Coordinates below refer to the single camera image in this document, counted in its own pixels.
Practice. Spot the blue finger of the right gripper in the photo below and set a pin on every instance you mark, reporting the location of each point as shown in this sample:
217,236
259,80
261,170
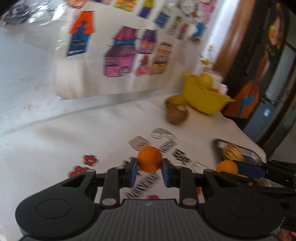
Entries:
249,170

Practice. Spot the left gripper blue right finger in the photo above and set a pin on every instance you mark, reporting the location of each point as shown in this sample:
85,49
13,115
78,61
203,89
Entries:
183,179

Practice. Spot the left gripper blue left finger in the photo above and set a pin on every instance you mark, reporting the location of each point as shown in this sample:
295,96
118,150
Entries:
115,179

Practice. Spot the small orange tangerine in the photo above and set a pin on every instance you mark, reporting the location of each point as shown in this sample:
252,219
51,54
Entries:
227,166
149,159

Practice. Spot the striped fruit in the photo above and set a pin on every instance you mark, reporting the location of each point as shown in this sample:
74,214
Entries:
231,152

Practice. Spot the brown kiwi fruit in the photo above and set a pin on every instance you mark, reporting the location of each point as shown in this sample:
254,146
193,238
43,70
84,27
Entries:
176,114

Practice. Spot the green-yellow pear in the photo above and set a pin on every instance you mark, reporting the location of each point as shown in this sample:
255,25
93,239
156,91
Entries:
175,100

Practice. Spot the metal baking tray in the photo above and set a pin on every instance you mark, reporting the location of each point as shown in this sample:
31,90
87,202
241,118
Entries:
250,156

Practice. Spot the white printed table mat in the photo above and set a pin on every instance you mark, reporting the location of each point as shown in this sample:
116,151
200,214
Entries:
36,157

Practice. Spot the grey washing machine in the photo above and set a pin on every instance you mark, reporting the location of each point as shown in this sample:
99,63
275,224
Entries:
262,118

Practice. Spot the yellow plastic bowl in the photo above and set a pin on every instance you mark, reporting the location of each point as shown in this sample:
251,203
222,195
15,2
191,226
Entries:
202,99

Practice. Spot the orange white foam cup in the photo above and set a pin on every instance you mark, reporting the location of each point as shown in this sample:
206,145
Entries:
219,88

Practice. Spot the glass jar with flower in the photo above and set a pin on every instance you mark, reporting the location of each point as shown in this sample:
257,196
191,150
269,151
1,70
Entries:
207,62

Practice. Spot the house drawings paper poster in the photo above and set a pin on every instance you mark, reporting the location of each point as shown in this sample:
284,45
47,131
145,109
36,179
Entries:
116,47

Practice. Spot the girl portrait door painting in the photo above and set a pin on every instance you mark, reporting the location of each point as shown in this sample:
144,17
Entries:
257,58

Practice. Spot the pink girl drawing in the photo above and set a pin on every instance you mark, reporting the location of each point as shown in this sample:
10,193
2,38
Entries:
200,13

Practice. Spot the brown wooden door frame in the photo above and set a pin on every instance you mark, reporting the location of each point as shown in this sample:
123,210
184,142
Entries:
235,36

